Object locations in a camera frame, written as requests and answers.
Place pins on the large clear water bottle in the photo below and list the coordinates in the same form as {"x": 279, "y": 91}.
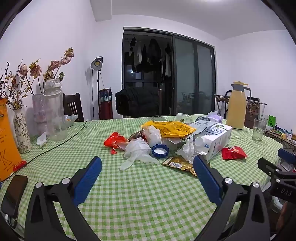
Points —
{"x": 54, "y": 115}

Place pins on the small red snack packet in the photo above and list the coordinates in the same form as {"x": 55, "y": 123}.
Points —
{"x": 233, "y": 153}

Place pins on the row of hanging clothes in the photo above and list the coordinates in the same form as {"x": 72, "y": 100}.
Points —
{"x": 153, "y": 53}

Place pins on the dried pink flowers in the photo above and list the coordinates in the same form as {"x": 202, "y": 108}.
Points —
{"x": 34, "y": 70}

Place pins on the red hanging cloth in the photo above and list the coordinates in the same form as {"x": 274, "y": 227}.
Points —
{"x": 106, "y": 109}

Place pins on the clear glass bowl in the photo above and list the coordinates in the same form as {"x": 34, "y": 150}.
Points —
{"x": 70, "y": 121}

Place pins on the white disposable glove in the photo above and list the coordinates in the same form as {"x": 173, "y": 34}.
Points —
{"x": 136, "y": 148}

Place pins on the yellow thermos jug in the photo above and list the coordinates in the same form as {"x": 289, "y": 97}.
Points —
{"x": 235, "y": 109}

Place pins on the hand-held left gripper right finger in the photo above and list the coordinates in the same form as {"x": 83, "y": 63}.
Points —
{"x": 205, "y": 178}

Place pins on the brown snack wrapper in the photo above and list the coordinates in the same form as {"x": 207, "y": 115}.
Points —
{"x": 136, "y": 135}

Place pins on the crumpled white tissue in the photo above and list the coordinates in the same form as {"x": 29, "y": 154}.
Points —
{"x": 187, "y": 148}

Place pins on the dried thin branches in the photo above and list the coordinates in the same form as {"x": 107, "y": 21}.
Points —
{"x": 13, "y": 97}

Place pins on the blue plastic lid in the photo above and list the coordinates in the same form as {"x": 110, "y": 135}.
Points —
{"x": 160, "y": 151}

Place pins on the metal clothes rack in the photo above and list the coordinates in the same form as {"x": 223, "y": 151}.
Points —
{"x": 220, "y": 99}

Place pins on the white milk carton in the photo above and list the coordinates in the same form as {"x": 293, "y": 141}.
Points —
{"x": 217, "y": 139}

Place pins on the silver foil bag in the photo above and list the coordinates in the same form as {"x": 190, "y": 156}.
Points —
{"x": 201, "y": 126}

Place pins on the purple tissue pack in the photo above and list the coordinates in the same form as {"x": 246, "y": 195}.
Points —
{"x": 216, "y": 118}

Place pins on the green box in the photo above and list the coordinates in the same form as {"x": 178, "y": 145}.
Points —
{"x": 271, "y": 120}

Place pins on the studio lamp on stand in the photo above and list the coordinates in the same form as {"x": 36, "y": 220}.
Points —
{"x": 97, "y": 62}

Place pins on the dark wooden chair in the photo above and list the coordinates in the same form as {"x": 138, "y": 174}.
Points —
{"x": 78, "y": 109}

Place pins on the green checked tablecloth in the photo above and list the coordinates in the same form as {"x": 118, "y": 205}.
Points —
{"x": 143, "y": 197}

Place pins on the black framed sliding door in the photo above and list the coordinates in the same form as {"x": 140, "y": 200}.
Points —
{"x": 185, "y": 76}

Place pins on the brown wooden cabinet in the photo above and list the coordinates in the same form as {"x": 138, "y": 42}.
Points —
{"x": 251, "y": 118}

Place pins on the gold snack packet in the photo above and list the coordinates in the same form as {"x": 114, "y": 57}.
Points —
{"x": 178, "y": 163}

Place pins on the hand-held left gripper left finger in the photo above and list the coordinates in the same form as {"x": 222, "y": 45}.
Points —
{"x": 89, "y": 176}

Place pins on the red snack wrapper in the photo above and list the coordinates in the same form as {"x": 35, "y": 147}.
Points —
{"x": 113, "y": 140}

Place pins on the black smartphone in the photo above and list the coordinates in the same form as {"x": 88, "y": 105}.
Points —
{"x": 13, "y": 194}

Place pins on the floral ceramic vase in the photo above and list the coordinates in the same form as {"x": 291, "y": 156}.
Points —
{"x": 22, "y": 132}

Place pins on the clear glass vase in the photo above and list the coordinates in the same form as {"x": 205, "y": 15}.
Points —
{"x": 38, "y": 111}

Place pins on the clear drinking glass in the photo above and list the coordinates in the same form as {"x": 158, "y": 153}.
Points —
{"x": 259, "y": 129}

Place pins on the orange paper bag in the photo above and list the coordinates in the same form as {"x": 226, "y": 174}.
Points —
{"x": 7, "y": 148}

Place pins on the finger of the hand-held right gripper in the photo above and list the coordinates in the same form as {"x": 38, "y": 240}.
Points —
{"x": 286, "y": 155}
{"x": 268, "y": 168}

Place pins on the small red plastic item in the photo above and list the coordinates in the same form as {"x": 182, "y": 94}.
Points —
{"x": 19, "y": 165}

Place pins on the black jacket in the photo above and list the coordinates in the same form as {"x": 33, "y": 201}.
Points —
{"x": 136, "y": 99}

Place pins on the folding side table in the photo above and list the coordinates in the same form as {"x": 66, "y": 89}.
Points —
{"x": 277, "y": 136}

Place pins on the crumpled clear plastic bag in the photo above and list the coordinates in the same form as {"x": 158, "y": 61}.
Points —
{"x": 152, "y": 135}

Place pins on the small crumpled tissue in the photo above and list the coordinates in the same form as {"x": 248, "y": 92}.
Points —
{"x": 41, "y": 139}

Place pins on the yellow snack bag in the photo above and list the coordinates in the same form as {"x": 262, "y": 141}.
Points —
{"x": 175, "y": 128}

